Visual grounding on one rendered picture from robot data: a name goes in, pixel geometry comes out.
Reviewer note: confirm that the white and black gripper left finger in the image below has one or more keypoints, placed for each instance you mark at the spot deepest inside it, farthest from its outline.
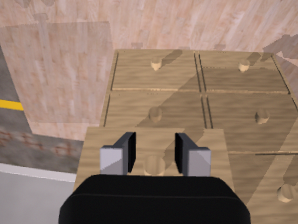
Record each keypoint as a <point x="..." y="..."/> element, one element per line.
<point x="119" y="158"/>

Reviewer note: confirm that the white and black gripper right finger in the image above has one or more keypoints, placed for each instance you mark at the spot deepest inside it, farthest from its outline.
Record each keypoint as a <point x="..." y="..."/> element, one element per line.
<point x="190" y="159"/>

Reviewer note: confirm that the small wooden chest of drawers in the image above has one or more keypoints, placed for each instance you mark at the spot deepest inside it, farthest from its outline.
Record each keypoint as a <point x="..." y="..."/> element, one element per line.
<point x="201" y="92"/>

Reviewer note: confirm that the light wooden drawer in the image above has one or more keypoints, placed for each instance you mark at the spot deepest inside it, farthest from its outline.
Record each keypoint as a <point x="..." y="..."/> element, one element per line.
<point x="271" y="131"/>
<point x="142" y="71"/>
<point x="264" y="186"/>
<point x="134" y="110"/>
<point x="221" y="74"/>
<point x="153" y="147"/>

